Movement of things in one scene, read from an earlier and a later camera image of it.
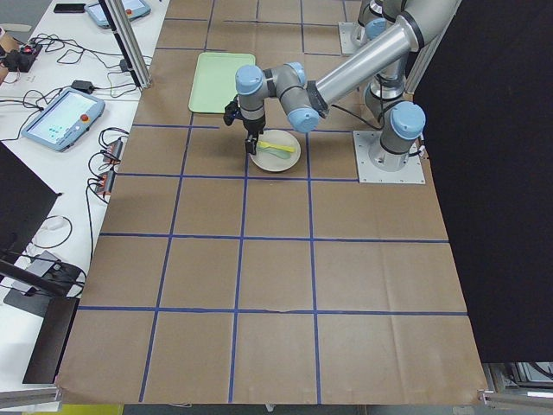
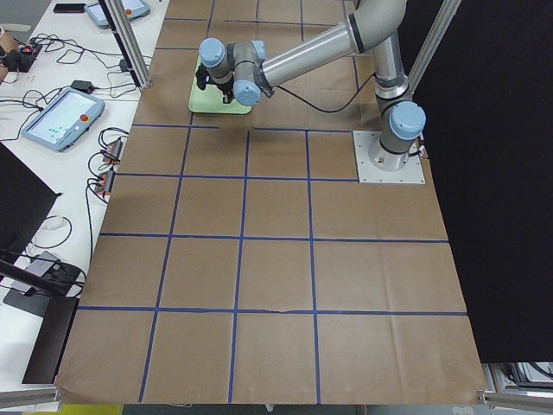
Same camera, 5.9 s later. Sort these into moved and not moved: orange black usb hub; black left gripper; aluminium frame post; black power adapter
Moved: black left gripper
Not moved: black power adapter; aluminium frame post; orange black usb hub
